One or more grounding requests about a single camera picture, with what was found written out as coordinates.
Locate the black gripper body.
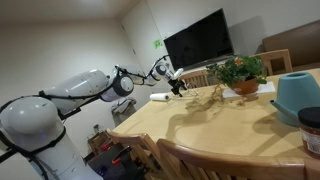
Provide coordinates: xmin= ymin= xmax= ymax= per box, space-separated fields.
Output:
xmin=167 ymin=77 xmax=183 ymax=91

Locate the chrome wire paper towel stand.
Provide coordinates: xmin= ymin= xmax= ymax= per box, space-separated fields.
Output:
xmin=167 ymin=81 xmax=202 ymax=101

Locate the wooden slat back chair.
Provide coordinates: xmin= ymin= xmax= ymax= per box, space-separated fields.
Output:
xmin=178 ymin=69 xmax=211 ymax=90
xmin=155 ymin=138 xmax=320 ymax=180
xmin=105 ymin=128 xmax=165 ymax=180
xmin=254 ymin=48 xmax=294 ymax=77

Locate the white television cabinet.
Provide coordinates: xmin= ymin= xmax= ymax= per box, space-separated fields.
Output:
xmin=181 ymin=57 xmax=235 ymax=81

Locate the green sticky note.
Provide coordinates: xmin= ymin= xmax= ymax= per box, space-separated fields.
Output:
xmin=153 ymin=39 xmax=164 ymax=50

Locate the black flat screen television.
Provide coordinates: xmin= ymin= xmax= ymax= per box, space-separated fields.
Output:
xmin=163 ymin=8 xmax=235 ymax=73

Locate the grey clothes pile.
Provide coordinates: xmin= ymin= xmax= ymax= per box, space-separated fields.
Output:
xmin=110 ymin=97 xmax=138 ymax=119

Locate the green plant in terracotta pot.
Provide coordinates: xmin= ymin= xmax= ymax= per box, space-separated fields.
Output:
xmin=206 ymin=54 xmax=269 ymax=105

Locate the white tray under pot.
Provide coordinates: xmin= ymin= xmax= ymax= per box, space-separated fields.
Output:
xmin=222 ymin=81 xmax=276 ymax=100

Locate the small wooden crate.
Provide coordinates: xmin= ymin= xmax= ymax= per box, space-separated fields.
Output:
xmin=87 ymin=130 xmax=111 ymax=155

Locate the teal watering can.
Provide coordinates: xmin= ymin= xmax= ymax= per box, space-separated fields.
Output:
xmin=269 ymin=72 xmax=320 ymax=128

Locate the brown armchair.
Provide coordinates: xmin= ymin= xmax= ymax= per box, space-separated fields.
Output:
xmin=261 ymin=19 xmax=320 ymax=73

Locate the red jar with black lid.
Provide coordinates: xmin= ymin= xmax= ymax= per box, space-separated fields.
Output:
xmin=297 ymin=106 xmax=320 ymax=160

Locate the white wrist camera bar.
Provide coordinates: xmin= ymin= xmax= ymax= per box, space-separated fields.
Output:
xmin=171 ymin=67 xmax=185 ymax=81

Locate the black case with orange handle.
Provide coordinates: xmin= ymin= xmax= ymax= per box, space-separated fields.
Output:
xmin=85 ymin=144 xmax=148 ymax=180

